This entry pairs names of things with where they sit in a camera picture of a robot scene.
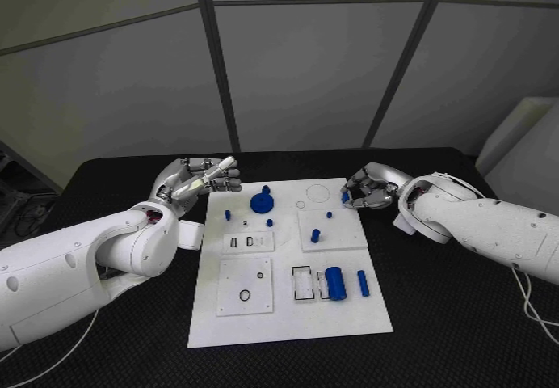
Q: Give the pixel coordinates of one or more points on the tall blue peg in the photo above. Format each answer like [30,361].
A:
[314,235]

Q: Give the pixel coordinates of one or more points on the thin long blue cylinder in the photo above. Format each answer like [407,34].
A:
[363,283]

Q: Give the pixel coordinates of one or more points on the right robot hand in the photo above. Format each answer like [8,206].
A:
[374,185]

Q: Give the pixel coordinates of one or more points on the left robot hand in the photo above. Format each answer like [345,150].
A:
[191,185]

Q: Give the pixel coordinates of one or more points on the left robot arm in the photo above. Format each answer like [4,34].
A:
[64,272]

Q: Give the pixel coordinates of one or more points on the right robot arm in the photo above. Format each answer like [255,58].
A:
[488,224]

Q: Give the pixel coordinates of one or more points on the blue gear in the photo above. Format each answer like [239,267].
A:
[262,201]

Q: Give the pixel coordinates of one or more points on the white task board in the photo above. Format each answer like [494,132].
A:
[285,266]

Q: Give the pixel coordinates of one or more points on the thick blue cylinder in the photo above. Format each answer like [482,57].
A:
[335,283]

